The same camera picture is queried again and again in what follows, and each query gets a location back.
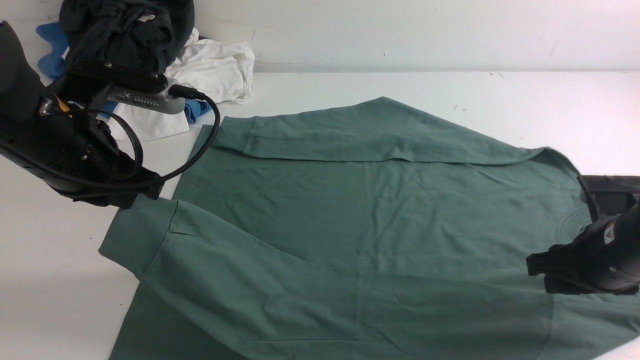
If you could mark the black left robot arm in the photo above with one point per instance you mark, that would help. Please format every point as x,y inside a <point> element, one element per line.
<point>22,94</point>

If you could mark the black crumpled garment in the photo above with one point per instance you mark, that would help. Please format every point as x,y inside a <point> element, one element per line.
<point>146,35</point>

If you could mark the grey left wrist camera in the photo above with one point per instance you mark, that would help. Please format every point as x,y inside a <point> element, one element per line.
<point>139,88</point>

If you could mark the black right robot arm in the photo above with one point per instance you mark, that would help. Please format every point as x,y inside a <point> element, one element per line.
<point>603,259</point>

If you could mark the green long-sleeved shirt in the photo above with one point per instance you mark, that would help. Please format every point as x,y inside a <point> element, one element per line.
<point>369,232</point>

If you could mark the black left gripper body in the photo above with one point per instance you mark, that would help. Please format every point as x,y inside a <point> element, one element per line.
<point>77,157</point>

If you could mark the white crumpled garment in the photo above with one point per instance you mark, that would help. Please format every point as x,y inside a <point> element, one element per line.
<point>222,71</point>

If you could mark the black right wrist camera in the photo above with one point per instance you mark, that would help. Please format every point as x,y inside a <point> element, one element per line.
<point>609,195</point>

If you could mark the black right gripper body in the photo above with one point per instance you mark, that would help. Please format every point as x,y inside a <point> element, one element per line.
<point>603,259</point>

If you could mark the blue crumpled garment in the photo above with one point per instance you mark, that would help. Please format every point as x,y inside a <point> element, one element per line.
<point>52,66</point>

